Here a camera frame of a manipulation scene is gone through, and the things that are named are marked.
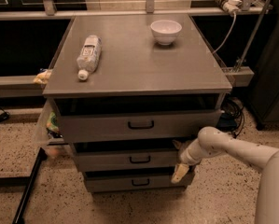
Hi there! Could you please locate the grey drawer cabinet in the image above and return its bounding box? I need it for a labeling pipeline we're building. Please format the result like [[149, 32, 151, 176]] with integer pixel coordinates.
[[42, 13, 233, 194]]

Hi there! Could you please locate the grey drawer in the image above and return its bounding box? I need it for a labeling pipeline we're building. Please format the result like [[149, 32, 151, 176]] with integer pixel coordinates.
[[83, 167, 195, 192], [70, 138, 186, 172], [58, 109, 221, 143]]

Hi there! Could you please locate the white power strip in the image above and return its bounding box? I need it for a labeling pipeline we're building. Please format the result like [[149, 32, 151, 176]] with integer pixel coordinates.
[[214, 0, 241, 16]]

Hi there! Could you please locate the grey top drawer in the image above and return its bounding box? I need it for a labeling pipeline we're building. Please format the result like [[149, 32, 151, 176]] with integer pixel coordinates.
[[58, 109, 221, 143]]

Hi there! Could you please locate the black cable bundle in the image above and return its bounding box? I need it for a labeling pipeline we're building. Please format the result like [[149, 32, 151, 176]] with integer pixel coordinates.
[[216, 96, 245, 138]]

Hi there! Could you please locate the black floor frame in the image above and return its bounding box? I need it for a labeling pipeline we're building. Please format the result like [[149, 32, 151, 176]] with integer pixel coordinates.
[[0, 148, 48, 224]]

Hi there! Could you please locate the white power cable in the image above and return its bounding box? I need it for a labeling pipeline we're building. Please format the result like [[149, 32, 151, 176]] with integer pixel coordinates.
[[211, 12, 238, 55]]

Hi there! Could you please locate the grey metal rail frame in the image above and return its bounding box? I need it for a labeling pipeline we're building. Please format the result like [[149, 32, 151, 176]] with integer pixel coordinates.
[[0, 6, 273, 99]]

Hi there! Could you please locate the grey bottom drawer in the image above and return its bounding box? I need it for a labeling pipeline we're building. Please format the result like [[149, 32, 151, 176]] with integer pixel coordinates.
[[83, 167, 195, 192]]

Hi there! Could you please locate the yellow snack bag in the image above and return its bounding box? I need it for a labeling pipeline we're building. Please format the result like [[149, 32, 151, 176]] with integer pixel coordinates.
[[34, 69, 52, 85]]

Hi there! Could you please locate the white ceramic bowl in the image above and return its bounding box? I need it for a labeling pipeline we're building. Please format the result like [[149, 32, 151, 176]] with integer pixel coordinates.
[[150, 20, 182, 45]]

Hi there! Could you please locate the clear plastic storage bin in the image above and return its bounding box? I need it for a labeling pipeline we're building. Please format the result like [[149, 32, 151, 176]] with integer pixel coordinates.
[[32, 102, 70, 158]]

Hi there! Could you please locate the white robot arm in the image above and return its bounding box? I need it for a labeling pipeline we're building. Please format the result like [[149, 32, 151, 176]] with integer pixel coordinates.
[[171, 127, 279, 224]]

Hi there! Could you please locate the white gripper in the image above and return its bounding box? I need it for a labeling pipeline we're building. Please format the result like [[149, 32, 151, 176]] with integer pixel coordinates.
[[171, 140, 203, 184]]

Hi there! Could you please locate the clear plastic bottle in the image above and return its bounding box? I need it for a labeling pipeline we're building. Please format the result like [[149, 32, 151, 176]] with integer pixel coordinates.
[[77, 35, 102, 81]]

